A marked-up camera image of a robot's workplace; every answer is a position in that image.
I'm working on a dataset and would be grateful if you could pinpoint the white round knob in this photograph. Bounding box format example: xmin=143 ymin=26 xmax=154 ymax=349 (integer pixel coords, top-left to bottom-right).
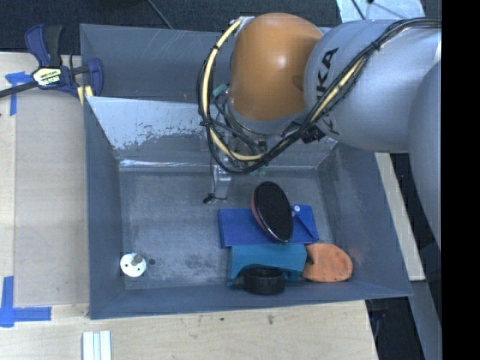
xmin=119 ymin=251 xmax=148 ymax=278

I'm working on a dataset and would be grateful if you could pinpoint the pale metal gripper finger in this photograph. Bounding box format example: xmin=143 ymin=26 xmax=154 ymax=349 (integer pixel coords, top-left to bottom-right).
xmin=212 ymin=164 xmax=233 ymax=200

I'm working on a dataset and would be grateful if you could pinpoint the teal arch block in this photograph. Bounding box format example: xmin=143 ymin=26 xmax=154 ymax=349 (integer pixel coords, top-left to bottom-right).
xmin=225 ymin=243 xmax=309 ymax=288

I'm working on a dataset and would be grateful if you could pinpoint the orange oval sponge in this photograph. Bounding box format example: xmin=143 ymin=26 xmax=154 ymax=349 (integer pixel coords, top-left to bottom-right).
xmin=301 ymin=241 xmax=354 ymax=284

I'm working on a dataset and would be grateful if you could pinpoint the grey metal bin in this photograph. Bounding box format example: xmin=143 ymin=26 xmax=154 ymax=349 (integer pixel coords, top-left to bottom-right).
xmin=79 ymin=23 xmax=415 ymax=320

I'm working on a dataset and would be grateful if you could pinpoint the pale wood flat board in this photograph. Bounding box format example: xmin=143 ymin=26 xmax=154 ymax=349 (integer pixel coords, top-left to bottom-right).
xmin=13 ymin=88 xmax=92 ymax=309

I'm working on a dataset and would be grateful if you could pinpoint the blue flat plastic piece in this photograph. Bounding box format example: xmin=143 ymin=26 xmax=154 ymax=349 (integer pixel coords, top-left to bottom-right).
xmin=217 ymin=204 xmax=320 ymax=249

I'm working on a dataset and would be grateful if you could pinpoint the black round cup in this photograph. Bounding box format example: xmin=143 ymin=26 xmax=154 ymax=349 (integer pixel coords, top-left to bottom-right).
xmin=243 ymin=267 xmax=287 ymax=296

